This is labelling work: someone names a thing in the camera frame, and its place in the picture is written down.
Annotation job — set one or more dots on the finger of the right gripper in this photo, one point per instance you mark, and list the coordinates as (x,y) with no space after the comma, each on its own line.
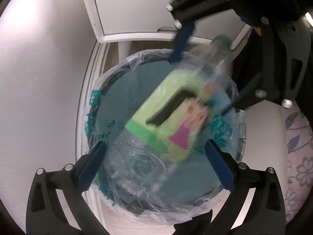
(245,91)
(180,42)

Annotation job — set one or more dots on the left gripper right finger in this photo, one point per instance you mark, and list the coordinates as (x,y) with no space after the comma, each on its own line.
(266,213)

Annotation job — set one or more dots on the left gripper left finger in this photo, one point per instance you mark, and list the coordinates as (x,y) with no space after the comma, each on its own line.
(45,214)

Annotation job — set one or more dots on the clear plastic bottle green label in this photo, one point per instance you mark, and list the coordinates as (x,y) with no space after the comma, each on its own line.
(161,149)

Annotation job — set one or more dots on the trash bin with teal liner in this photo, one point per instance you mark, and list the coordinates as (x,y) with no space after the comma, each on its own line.
(115,97)

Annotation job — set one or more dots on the white nightstand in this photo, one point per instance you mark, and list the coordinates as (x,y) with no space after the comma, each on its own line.
(125,21)

